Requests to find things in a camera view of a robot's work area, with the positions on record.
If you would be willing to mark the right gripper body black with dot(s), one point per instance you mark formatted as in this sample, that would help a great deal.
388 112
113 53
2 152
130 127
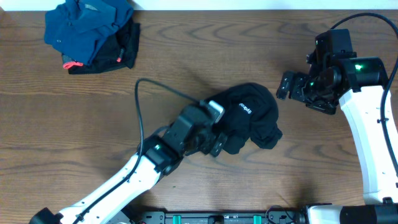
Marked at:
310 91

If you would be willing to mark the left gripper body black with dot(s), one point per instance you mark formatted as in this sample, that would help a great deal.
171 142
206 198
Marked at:
205 144

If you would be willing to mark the black t-shirt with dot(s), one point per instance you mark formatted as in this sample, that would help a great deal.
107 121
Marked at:
250 113

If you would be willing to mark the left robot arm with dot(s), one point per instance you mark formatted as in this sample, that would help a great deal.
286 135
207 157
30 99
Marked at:
157 156

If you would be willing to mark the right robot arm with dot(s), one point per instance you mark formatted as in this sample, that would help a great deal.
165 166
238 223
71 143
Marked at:
359 87

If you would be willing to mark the blue polo shirt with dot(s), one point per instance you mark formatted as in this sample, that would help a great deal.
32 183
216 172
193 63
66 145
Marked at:
79 28

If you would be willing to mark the black folded garment red trim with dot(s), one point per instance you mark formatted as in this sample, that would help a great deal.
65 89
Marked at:
119 51

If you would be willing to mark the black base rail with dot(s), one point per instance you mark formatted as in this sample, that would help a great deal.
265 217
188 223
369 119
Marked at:
270 217

